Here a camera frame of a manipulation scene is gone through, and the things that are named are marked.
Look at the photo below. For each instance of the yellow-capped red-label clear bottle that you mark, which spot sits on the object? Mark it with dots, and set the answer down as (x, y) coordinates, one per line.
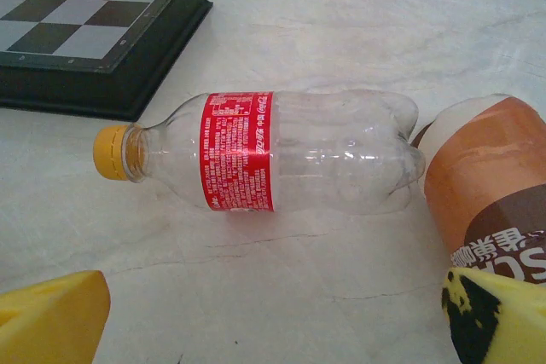
(239, 151)

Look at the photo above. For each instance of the orange brown label coffee bottle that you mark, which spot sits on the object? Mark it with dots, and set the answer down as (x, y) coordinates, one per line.
(482, 168)

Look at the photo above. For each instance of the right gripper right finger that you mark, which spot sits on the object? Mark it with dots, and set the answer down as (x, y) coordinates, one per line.
(512, 321)

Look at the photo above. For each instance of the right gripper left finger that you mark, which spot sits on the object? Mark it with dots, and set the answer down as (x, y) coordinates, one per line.
(51, 321)

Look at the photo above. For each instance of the black white chessboard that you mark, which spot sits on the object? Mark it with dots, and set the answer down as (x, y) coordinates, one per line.
(85, 19)

